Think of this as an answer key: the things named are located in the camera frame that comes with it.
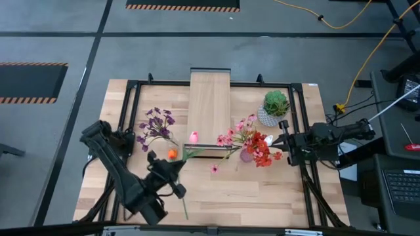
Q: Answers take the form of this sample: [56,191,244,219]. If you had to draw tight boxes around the wooden shelf black frame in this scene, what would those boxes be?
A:
[182,67,232,159]

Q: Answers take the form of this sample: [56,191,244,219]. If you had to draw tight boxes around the pink glass vase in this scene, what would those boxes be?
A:
[239,147,255,164]

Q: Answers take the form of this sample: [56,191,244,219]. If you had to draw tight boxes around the black mat with hazard stripes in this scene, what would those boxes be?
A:
[125,0,241,13]
[0,62,69,105]

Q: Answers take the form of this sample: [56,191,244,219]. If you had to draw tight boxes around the pink tulip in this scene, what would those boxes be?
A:
[178,130,205,165]

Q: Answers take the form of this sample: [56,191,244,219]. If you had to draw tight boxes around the pink blossom flower spray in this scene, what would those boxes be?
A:
[209,113,259,174]

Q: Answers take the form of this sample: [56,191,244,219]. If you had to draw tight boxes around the gray chair base leg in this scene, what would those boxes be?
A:
[0,142,26,159]

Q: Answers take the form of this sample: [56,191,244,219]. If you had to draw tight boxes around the clear glass vase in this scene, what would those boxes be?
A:
[165,137,180,152]

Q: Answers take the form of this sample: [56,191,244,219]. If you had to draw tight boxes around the silver metal bracket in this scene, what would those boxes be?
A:
[283,228,325,236]
[102,224,141,236]

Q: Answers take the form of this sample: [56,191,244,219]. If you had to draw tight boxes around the black laptop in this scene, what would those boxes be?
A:
[381,168,420,222]

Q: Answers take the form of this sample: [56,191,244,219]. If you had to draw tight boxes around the black stand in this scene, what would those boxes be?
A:
[382,0,420,83]

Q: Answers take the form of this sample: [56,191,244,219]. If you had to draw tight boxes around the green succulent in patterned pot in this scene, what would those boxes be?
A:
[257,90,291,128]

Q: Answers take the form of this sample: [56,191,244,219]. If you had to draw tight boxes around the white rod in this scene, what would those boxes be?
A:
[367,84,420,123]

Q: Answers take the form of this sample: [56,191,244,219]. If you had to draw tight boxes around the white paper sheet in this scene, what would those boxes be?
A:
[337,141,359,182]

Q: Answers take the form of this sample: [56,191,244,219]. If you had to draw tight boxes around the dark gray side table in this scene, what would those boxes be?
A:
[369,70,420,161]
[373,153,420,236]

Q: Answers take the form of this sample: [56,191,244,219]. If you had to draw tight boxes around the black crossbar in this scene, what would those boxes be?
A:
[0,221,420,236]

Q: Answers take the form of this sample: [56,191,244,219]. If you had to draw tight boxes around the purple flower bunch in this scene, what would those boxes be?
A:
[136,107,180,153]

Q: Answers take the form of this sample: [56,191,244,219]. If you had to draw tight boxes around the black device with screen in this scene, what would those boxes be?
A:
[395,73,420,113]

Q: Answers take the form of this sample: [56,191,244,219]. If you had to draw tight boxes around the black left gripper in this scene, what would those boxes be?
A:
[146,150,188,200]

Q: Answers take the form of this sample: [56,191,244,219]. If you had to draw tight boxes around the red handled screwdriver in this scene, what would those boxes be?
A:
[400,123,420,152]

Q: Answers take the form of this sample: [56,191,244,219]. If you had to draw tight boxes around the yellow extension cable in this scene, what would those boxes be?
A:
[273,0,374,30]
[333,0,420,114]

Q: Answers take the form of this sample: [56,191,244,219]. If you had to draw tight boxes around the red flower bunch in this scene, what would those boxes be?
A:
[245,130,284,168]

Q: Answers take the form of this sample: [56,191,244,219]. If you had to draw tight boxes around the orange tulip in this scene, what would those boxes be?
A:
[168,149,190,221]

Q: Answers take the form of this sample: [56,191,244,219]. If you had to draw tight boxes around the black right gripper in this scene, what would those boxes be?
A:
[272,119,310,167]

